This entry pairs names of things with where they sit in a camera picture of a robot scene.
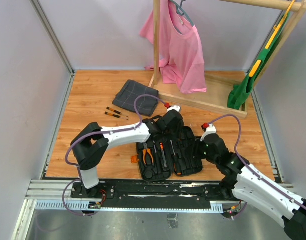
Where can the teal clothes hanger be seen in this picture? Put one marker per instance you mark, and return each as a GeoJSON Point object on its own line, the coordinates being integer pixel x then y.
{"type": "Point", "coordinates": [184, 15]}

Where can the black handled nut driver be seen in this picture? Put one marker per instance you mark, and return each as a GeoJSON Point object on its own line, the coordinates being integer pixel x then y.
{"type": "Point", "coordinates": [176, 164]}

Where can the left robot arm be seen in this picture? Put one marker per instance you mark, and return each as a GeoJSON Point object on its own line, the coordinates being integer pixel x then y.
{"type": "Point", "coordinates": [91, 144]}

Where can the yellow clothes hanger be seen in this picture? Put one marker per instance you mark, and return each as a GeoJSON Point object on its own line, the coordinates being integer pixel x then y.
{"type": "Point", "coordinates": [269, 45]}

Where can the black plastic tool case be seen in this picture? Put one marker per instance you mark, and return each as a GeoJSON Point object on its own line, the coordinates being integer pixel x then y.
{"type": "Point", "coordinates": [186, 148]}

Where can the green garment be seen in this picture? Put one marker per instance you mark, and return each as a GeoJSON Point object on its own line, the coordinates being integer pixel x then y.
{"type": "Point", "coordinates": [241, 92]}

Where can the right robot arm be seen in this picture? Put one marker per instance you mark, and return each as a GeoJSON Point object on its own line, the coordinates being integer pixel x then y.
{"type": "Point", "coordinates": [245, 182]}

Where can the grey folded cloth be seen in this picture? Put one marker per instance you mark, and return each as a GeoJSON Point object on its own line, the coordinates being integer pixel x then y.
{"type": "Point", "coordinates": [130, 92]}

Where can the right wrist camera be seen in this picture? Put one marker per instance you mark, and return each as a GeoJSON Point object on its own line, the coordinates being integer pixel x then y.
{"type": "Point", "coordinates": [211, 129]}

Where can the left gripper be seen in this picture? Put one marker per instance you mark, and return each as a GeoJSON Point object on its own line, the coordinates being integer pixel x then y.
{"type": "Point", "coordinates": [177, 133]}

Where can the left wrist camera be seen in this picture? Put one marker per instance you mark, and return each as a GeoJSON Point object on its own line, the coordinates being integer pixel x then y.
{"type": "Point", "coordinates": [176, 108]}

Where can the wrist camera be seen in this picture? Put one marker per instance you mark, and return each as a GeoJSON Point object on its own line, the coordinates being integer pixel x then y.
{"type": "Point", "coordinates": [211, 129]}
{"type": "Point", "coordinates": [176, 108]}

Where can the pink t-shirt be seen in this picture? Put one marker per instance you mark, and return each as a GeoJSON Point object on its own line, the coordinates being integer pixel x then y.
{"type": "Point", "coordinates": [181, 52]}

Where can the orange utility knife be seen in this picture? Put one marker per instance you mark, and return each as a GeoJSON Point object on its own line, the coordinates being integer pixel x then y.
{"type": "Point", "coordinates": [163, 155]}

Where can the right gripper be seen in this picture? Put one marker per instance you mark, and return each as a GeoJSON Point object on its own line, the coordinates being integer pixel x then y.
{"type": "Point", "coordinates": [201, 143]}

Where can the orange handled pliers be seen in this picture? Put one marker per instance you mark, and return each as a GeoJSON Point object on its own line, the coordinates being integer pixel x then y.
{"type": "Point", "coordinates": [148, 158]}

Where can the claw hammer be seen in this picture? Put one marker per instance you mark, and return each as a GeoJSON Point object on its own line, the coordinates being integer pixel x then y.
{"type": "Point", "coordinates": [155, 148]}

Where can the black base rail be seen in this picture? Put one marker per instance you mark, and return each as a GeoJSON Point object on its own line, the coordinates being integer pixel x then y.
{"type": "Point", "coordinates": [162, 195]}

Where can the small black screwdriver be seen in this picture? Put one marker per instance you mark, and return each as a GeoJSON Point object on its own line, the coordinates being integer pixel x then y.
{"type": "Point", "coordinates": [116, 116]}
{"type": "Point", "coordinates": [117, 112]}

